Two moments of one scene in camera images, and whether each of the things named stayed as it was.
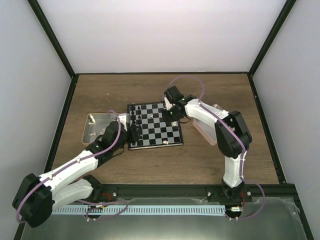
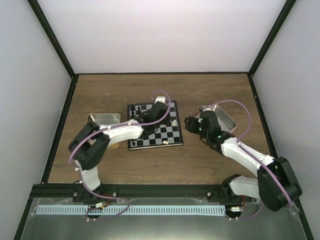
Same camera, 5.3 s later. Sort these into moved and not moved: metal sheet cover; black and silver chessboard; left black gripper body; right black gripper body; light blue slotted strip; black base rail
Moved: left black gripper body; right black gripper body
Not moved: light blue slotted strip; metal sheet cover; black and silver chessboard; black base rail
